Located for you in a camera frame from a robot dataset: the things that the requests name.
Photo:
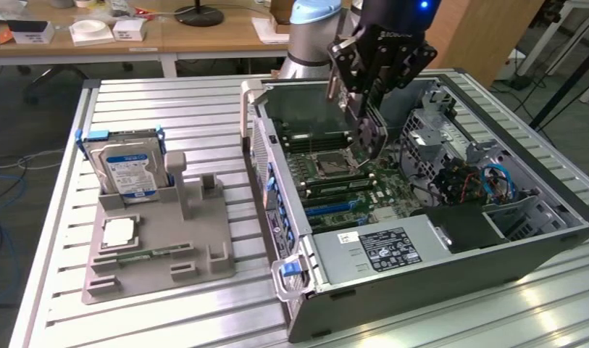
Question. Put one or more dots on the black graphics card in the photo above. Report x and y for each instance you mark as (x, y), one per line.
(370, 134)

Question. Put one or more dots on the white square tray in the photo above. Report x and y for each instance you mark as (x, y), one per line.
(90, 32)

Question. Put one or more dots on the white box with black lid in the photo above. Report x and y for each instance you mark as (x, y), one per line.
(30, 30)

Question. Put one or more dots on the silver chipset heatsink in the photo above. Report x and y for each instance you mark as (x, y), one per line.
(386, 214)

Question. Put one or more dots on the small white box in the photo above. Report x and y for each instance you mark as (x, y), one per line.
(128, 30)

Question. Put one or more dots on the grey power supply unit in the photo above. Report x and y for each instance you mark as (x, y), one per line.
(337, 264)

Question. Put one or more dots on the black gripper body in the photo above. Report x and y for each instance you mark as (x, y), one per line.
(399, 21)

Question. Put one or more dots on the white pedestal cabinet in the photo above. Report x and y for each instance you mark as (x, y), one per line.
(509, 63)

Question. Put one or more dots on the black installed RAM stick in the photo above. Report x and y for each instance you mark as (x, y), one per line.
(339, 186)

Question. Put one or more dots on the metal drive cage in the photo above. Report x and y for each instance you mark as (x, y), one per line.
(426, 137)

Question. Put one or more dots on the silver CPU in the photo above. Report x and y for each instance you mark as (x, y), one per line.
(118, 232)

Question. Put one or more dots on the open black PC case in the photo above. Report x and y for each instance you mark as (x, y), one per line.
(419, 290)

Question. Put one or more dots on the green RAM stick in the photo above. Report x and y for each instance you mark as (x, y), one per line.
(144, 254)

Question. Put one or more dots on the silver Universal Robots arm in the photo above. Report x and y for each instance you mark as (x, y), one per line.
(307, 43)

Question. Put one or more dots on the grey disk bay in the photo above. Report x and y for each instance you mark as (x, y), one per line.
(526, 214)

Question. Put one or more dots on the white table frame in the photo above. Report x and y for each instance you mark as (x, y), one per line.
(565, 32)

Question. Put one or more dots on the white paper stack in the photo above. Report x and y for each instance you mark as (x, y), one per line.
(269, 34)

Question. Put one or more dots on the brown cardboard box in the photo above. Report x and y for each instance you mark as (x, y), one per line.
(280, 14)

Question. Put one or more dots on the blue expansion slot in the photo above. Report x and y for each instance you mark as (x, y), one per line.
(331, 209)

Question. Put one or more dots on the black office chair base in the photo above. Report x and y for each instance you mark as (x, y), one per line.
(52, 78)

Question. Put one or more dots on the wooden cabinet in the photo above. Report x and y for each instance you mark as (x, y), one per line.
(491, 36)

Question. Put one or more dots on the grey parts rack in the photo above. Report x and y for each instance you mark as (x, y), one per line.
(168, 232)

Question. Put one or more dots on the black stand pole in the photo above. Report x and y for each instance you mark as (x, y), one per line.
(562, 79)

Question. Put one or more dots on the hard disk in blue carrier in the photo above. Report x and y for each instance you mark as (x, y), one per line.
(124, 170)

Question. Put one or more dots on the CPU socket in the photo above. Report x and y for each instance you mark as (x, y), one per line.
(329, 165)

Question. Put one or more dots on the black round lamp base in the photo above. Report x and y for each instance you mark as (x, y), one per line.
(200, 16)

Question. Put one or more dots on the wooden desk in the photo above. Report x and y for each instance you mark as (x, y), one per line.
(201, 40)

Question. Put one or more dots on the green motherboard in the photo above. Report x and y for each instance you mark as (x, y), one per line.
(366, 197)

